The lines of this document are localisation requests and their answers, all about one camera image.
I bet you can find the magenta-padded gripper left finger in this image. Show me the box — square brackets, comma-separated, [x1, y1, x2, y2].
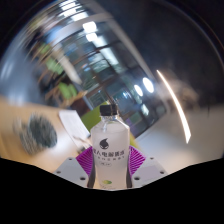
[53, 145, 96, 189]

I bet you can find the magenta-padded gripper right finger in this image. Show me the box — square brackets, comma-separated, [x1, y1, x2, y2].
[125, 145, 168, 189]

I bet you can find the white paper sheet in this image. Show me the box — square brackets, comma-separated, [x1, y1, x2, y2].
[58, 109, 91, 150]

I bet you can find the long linear ceiling light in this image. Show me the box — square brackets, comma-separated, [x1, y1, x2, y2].
[156, 69, 192, 145]

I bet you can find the clear black-capped drink bottle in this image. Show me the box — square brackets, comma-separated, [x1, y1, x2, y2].
[90, 103, 131, 191]

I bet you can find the dark-framed window wall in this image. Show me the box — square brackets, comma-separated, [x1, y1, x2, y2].
[39, 0, 168, 138]

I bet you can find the speckled green white mug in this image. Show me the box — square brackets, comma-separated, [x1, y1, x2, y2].
[13, 113, 58, 156]

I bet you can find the group of green-cushioned wooden chairs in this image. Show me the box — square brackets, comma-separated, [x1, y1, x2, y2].
[36, 43, 81, 103]

